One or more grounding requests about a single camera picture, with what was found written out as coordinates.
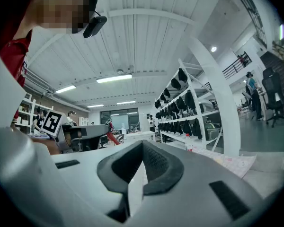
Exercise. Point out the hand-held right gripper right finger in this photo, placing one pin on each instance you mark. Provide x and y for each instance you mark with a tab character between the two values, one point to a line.
194	197

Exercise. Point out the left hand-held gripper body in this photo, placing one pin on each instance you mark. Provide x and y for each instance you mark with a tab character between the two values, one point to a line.
51	124

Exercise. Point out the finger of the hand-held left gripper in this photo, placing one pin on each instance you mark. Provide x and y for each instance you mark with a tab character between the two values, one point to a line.
94	130

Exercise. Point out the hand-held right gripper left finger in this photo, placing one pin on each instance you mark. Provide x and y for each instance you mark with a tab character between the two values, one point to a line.
85	174

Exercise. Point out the person's left forearm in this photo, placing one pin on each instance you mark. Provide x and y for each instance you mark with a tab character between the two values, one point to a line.
50	148

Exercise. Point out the person's left hand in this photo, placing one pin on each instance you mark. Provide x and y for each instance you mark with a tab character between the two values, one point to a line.
73	136

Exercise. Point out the small white shelving unit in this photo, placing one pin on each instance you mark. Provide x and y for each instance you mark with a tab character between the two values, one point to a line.
33	112

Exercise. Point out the long ceiling light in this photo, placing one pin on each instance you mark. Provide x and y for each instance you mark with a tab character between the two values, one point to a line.
65	89
95	106
126	102
113	78

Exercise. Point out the black and white chair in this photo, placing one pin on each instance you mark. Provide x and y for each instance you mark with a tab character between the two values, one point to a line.
120	137

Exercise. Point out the dark framed glass window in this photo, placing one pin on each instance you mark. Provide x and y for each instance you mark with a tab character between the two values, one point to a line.
119	119

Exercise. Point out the white table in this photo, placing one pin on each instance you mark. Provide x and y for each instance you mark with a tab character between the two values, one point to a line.
139	135

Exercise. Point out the clear water bottle red label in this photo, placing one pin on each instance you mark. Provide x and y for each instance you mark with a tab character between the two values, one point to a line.
189	143

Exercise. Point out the round smoke detector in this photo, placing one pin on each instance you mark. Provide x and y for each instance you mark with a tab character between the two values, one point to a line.
120	71

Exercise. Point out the white metal shelf rack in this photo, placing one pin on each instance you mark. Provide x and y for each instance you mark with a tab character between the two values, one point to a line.
172	136

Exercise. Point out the dark green equipment case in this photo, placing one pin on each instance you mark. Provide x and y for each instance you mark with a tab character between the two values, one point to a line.
211	129

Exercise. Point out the person's red shirt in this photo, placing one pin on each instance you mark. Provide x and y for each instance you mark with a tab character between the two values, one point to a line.
11	53

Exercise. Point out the grey rounded device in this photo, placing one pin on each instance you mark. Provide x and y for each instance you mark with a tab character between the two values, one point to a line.
206	106

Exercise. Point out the white square pillar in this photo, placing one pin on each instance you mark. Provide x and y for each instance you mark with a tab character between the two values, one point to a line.
224	107

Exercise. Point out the row of black bags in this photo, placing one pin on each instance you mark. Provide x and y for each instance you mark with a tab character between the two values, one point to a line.
189	100

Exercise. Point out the person's head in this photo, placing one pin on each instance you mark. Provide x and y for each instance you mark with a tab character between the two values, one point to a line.
61	11

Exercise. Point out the black office chair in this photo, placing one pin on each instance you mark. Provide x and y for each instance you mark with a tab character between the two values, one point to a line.
273	89

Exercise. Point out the black balcony railing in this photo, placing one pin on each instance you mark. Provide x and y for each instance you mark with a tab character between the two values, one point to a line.
236	67

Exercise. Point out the round ceiling light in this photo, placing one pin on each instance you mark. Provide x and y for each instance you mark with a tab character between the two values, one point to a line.
213	49

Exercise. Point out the black metal truss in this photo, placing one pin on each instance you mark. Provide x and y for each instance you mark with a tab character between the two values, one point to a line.
253	11

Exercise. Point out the black head-worn camera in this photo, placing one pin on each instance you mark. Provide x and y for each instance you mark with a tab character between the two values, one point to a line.
94	26

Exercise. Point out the oblong wall light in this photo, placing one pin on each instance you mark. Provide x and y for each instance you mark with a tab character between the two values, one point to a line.
282	31

